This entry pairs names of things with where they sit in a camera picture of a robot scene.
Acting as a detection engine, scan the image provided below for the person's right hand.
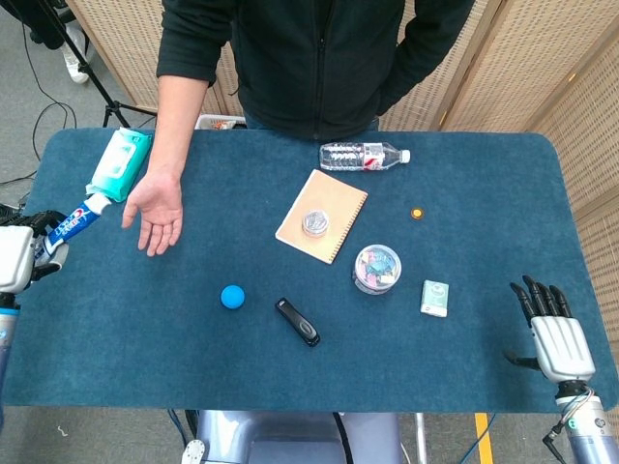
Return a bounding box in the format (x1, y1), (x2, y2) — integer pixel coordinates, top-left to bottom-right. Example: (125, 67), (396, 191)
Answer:
(120, 171), (186, 258)

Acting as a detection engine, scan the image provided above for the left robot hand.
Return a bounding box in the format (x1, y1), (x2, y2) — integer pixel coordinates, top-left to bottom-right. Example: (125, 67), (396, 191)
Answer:
(0, 209), (71, 294)

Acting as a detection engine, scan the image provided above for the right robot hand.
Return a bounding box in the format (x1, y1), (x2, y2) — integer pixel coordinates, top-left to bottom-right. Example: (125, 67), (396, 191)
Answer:
(502, 275), (597, 384)

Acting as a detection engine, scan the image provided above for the white blue toothpaste tube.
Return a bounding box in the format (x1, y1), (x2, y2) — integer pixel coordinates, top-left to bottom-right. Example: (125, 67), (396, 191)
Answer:
(45, 192), (112, 254)

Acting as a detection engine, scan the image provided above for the person's right forearm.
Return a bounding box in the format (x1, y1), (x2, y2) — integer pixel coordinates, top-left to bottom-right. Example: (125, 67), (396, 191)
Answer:
(144, 74), (217, 183)

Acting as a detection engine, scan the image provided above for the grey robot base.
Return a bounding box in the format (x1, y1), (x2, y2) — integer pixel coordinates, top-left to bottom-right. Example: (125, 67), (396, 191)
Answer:
(181, 409), (405, 464)

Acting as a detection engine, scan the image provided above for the green wet wipes pack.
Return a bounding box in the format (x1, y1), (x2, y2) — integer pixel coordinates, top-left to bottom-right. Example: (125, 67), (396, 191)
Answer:
(85, 127), (155, 203)

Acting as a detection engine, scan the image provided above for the white plastic basket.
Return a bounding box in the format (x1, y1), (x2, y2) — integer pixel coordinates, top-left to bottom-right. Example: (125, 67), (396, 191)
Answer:
(193, 114), (249, 131)

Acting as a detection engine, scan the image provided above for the blue foam ball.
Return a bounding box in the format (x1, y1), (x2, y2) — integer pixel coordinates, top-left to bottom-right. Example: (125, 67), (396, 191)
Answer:
(220, 284), (247, 309)

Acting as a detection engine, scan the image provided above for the blue felt table mat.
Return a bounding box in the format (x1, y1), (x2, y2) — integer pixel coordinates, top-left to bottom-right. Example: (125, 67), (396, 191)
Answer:
(0, 127), (611, 415)

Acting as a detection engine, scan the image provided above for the small green white box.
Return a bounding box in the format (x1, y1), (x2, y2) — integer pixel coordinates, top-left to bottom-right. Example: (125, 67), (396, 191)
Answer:
(419, 279), (451, 318)

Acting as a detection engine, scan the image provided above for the black tripod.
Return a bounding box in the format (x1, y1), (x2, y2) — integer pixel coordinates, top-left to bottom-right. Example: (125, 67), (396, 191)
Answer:
(34, 0), (157, 130)

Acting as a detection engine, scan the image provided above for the round tin of paper clips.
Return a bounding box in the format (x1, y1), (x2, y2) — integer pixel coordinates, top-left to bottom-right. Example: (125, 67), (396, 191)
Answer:
(302, 209), (332, 239)

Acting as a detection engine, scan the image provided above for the woven folding screen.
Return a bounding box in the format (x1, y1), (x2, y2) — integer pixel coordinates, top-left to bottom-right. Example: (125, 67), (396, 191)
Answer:
(378, 0), (619, 349)
(65, 0), (246, 118)

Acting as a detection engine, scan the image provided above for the tan spiral notebook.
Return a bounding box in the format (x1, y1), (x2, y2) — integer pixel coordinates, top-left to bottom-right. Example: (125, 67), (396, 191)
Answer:
(275, 168), (369, 266)

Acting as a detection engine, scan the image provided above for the black stapler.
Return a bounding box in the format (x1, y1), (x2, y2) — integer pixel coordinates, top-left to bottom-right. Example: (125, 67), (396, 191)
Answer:
(275, 297), (321, 348)

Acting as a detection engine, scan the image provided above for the white shoe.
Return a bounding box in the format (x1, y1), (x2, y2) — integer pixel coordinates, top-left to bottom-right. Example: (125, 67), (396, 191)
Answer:
(62, 23), (92, 84)

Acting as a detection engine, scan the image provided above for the clear tub of binder clips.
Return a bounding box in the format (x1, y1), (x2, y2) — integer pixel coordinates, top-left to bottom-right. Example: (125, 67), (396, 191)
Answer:
(352, 244), (403, 296)

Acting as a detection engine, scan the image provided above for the clear plastic water bottle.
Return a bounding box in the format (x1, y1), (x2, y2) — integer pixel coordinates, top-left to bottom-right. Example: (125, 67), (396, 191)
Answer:
(318, 141), (412, 172)

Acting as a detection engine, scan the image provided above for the person's black jacket torso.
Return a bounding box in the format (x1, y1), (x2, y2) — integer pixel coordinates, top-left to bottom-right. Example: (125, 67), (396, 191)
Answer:
(155, 0), (478, 142)

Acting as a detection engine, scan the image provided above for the black floor cable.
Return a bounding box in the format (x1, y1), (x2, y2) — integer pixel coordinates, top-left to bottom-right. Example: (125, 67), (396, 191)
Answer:
(0, 28), (79, 188)

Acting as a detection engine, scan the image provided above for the blue cable under table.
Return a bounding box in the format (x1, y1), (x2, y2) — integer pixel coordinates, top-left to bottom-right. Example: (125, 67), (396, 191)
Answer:
(166, 409), (195, 449)

